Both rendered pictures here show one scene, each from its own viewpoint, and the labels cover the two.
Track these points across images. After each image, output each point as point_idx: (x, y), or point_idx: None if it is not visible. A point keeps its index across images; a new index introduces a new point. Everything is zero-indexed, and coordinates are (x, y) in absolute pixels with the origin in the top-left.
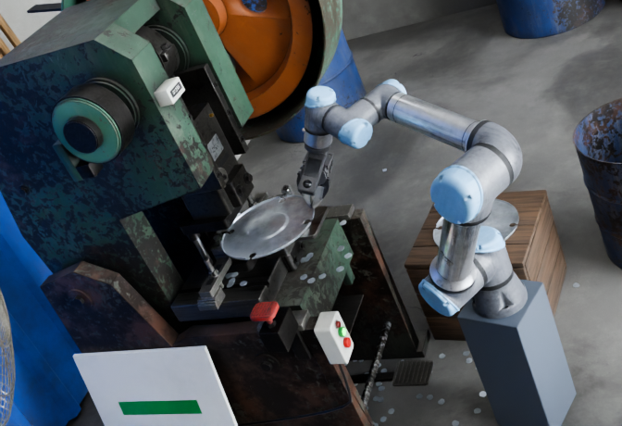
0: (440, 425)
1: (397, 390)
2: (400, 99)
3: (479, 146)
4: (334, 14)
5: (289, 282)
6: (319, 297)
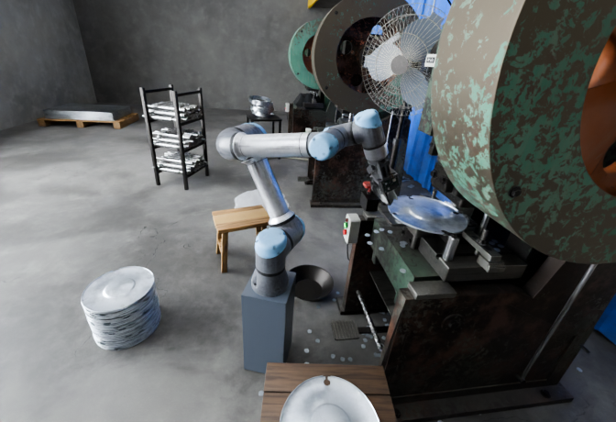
0: (326, 338)
1: (368, 363)
2: (302, 132)
3: (236, 127)
4: (457, 117)
5: (397, 229)
6: (379, 243)
